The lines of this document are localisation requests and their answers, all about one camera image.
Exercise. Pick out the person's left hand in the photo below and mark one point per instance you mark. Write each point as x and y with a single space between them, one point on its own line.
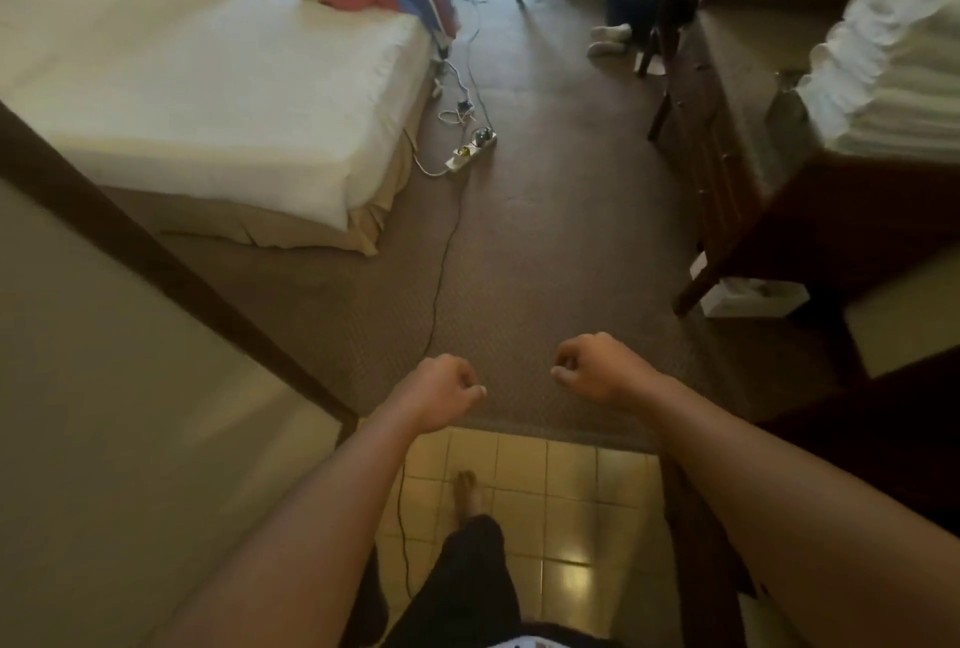
438 393

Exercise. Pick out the person's right hand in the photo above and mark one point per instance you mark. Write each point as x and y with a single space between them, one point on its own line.
603 367

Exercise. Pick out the dark wooden wardrobe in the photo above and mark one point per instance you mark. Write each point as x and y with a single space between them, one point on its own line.
885 445

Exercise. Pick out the person's left forearm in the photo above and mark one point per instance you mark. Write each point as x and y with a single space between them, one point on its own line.
293 543

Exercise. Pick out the person's right forearm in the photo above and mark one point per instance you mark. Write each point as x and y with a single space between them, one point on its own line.
810 520

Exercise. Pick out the person's left leg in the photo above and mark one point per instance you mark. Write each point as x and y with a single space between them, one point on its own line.
458 565

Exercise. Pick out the person's white printed shirt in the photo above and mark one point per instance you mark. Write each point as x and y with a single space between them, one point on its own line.
548 640

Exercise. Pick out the white power strip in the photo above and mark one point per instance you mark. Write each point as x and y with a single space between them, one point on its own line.
471 150

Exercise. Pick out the long wooden dresser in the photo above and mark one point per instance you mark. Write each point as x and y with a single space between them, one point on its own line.
750 100

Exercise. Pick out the white bed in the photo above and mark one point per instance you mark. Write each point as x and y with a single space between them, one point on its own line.
210 85

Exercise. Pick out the stack of white towels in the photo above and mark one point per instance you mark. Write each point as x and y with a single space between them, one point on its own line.
893 63

